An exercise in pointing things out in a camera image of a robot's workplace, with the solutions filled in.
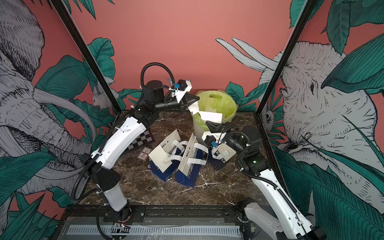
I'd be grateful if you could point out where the white receipt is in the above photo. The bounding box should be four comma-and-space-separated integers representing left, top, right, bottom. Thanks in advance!
188, 102, 223, 124
149, 146, 172, 173

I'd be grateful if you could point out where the navy white paper bag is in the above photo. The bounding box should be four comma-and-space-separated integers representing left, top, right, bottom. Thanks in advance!
149, 130, 188, 182
175, 134, 208, 188
207, 144, 236, 171

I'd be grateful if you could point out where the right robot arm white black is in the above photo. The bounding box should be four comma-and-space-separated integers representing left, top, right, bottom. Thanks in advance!
202, 121, 327, 240

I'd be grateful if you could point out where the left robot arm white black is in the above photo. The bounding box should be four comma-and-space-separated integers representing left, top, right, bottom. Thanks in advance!
71, 62, 200, 213

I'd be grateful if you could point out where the white ribbed trash bin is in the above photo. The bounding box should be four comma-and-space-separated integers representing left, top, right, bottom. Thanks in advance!
192, 113, 209, 145

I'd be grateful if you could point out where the yellow-green plastic bin liner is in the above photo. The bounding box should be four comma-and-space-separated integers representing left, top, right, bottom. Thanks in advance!
197, 91, 238, 124

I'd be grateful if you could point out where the black white checkerboard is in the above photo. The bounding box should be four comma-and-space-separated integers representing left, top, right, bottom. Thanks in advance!
123, 130, 155, 154

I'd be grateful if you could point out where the small red white card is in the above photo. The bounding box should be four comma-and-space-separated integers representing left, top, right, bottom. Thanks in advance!
138, 147, 152, 161

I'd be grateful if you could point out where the white ribbed vent strip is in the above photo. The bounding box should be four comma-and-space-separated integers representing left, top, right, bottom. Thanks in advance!
65, 224, 242, 237

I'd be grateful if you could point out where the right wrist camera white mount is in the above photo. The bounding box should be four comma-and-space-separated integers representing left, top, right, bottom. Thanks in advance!
202, 131, 223, 148

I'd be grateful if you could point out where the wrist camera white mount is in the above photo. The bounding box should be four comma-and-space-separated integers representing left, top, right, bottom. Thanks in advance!
202, 131, 223, 148
169, 80, 192, 103

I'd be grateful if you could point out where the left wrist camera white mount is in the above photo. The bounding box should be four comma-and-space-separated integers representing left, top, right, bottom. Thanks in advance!
169, 80, 192, 103

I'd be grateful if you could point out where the black mounting rail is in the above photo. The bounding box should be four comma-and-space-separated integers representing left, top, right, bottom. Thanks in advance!
61, 205, 248, 224

